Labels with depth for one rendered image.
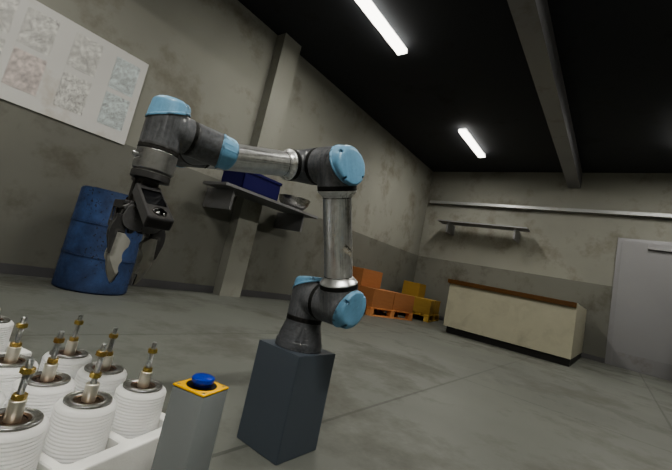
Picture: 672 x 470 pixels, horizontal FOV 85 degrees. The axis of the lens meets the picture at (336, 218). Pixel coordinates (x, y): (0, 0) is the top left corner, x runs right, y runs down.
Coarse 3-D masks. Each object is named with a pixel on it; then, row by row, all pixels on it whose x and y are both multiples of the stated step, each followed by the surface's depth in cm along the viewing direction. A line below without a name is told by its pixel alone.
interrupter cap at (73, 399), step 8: (72, 392) 66; (80, 392) 67; (104, 392) 69; (64, 400) 63; (72, 400) 64; (80, 400) 65; (96, 400) 66; (104, 400) 66; (80, 408) 62; (88, 408) 62; (96, 408) 63
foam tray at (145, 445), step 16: (160, 416) 80; (112, 432) 70; (160, 432) 74; (112, 448) 65; (128, 448) 66; (144, 448) 69; (48, 464) 58; (64, 464) 58; (80, 464) 59; (96, 464) 60; (112, 464) 63; (128, 464) 66; (144, 464) 70
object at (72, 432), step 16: (112, 400) 67; (64, 416) 61; (80, 416) 61; (96, 416) 62; (112, 416) 66; (48, 432) 61; (64, 432) 60; (80, 432) 61; (96, 432) 63; (48, 448) 60; (64, 448) 60; (80, 448) 61; (96, 448) 63
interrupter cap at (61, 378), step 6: (36, 372) 71; (60, 372) 73; (30, 378) 68; (36, 378) 70; (54, 378) 71; (60, 378) 71; (66, 378) 72; (30, 384) 66; (36, 384) 66; (42, 384) 67; (48, 384) 67; (54, 384) 68; (60, 384) 69
